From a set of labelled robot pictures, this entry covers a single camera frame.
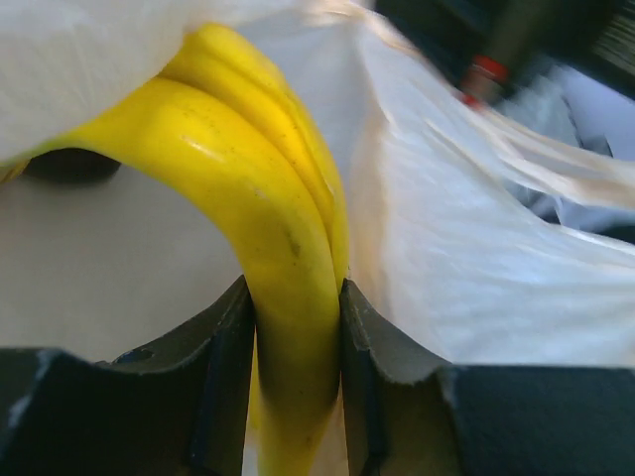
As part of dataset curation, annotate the orange banana-print plastic bag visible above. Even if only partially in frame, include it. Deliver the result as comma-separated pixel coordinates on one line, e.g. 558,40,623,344
1,1,634,367

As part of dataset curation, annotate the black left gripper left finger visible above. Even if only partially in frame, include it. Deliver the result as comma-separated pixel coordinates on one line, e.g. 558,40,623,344
1,279,254,475

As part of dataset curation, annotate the yellow banana bunch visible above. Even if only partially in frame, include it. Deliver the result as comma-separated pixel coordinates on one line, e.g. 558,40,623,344
1,23,349,475

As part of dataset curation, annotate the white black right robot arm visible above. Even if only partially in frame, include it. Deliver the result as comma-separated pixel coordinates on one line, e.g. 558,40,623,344
373,1,634,104

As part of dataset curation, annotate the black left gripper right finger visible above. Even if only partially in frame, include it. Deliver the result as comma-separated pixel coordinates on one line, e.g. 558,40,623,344
340,282,634,475

